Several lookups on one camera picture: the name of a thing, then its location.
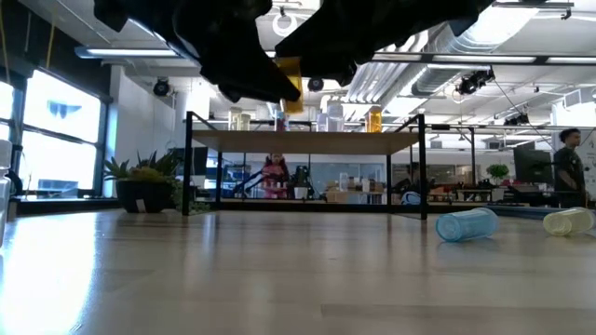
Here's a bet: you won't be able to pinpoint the person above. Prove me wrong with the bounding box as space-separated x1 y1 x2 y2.
552 127 589 209
261 154 290 200

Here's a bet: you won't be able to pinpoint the clear medicine bottle white cap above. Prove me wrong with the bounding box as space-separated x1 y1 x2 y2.
327 101 346 133

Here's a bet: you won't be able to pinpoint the yellow hanging cord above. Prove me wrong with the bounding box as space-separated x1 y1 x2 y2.
45 20 59 72
0 0 8 86

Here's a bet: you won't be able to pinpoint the black monitor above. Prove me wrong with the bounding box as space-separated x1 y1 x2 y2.
513 147 556 186

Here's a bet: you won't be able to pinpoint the white ring pendant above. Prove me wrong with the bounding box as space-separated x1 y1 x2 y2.
271 4 299 39

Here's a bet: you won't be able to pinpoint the amber medicine bottle white cap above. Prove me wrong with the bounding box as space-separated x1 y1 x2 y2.
275 56 305 115
366 105 385 134

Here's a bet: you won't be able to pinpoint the small plant white pot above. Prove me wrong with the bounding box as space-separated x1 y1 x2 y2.
292 167 312 200

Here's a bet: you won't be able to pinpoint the silver ventilation duct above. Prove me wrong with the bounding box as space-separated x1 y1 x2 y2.
412 25 544 97

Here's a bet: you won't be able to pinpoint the black ceiling track light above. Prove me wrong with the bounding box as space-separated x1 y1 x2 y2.
454 67 496 97

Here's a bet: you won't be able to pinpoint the wooden shelf black metal legs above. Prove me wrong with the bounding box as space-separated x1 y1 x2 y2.
182 110 429 221

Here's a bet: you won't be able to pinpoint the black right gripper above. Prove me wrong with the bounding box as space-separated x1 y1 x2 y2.
274 0 494 88

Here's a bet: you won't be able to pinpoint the succulent plant in black pot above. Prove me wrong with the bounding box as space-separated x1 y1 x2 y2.
102 149 185 215

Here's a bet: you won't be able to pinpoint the black aluminium table frame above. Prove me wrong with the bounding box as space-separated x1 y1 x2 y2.
0 197 596 222

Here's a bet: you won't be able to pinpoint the bushy green plant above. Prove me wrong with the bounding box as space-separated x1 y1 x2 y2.
485 162 510 202

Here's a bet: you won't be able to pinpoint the clear bottle green label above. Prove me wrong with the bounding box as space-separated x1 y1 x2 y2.
0 139 13 246

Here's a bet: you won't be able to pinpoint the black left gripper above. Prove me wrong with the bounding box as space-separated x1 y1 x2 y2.
92 0 302 104

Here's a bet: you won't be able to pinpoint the black overhead light bar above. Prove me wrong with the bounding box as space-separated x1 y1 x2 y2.
74 45 596 66

